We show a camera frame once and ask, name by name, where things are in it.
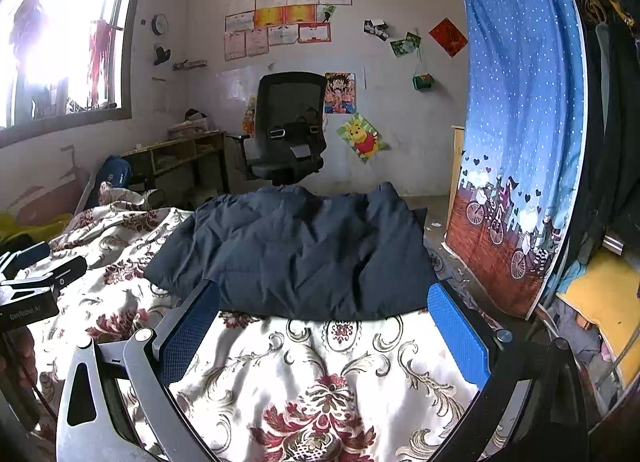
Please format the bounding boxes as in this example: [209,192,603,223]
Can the red paper wall decoration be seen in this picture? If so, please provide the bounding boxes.
[428,17,469,58]

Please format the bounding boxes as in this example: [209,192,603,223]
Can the cartoon figure wall poster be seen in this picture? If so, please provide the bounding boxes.
[324,72,357,116]

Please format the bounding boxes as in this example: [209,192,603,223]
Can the yellow board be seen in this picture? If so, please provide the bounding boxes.
[555,247,640,388]

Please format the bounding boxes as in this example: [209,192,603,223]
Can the yellow green cloth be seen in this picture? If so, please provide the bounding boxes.
[0,212,73,243]

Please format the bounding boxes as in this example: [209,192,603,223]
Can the colourful wall poster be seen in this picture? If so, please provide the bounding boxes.
[242,95,258,138]

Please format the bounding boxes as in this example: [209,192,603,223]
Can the dark navy padded jacket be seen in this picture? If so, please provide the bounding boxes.
[144,182,438,321]

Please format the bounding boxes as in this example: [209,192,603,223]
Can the light wooden cabinet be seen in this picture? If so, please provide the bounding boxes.
[447,125,467,223]

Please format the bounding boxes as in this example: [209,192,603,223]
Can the green wall card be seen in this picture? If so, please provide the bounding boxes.
[390,32,422,58]

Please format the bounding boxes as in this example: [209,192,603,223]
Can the black and white wall photos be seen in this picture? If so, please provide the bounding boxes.
[364,19,390,42]

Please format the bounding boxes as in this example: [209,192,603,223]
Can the beige bag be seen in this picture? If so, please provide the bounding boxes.
[167,110,211,140]

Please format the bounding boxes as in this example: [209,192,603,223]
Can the yellow bear wall poster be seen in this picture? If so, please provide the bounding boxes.
[336,113,391,163]

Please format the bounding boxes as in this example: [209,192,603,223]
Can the blue backpack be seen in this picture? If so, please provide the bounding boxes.
[92,155,133,190]

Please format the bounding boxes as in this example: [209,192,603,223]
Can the white floral blanket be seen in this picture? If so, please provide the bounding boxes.
[30,189,506,462]

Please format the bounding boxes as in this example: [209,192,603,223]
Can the barred window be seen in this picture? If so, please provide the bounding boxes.
[0,0,151,148]

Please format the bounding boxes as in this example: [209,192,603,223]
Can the blue printed curtain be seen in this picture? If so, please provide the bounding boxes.
[442,0,587,320]

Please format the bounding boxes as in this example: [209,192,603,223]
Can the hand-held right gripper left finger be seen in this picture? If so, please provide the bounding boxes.
[56,279,223,462]

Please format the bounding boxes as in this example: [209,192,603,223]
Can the wooden shelf desk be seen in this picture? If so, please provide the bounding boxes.
[122,131,231,208]

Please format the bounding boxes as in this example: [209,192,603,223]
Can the group of wall certificates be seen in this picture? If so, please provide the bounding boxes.
[224,0,352,62]

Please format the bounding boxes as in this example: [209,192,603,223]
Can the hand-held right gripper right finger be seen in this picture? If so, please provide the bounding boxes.
[426,279,591,462]

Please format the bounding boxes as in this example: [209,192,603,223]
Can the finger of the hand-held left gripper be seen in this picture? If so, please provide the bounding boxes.
[12,256,88,288]
[0,241,51,268]

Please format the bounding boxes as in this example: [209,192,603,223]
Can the dark hanging clothes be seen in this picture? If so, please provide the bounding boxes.
[560,0,640,253]

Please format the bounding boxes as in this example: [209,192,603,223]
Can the red window curtain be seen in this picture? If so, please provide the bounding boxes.
[10,0,148,118]

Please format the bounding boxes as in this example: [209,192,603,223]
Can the white wall sheet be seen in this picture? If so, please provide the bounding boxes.
[216,67,271,113]

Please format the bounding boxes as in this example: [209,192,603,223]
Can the black mesh office chair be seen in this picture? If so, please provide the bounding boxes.
[227,71,328,186]

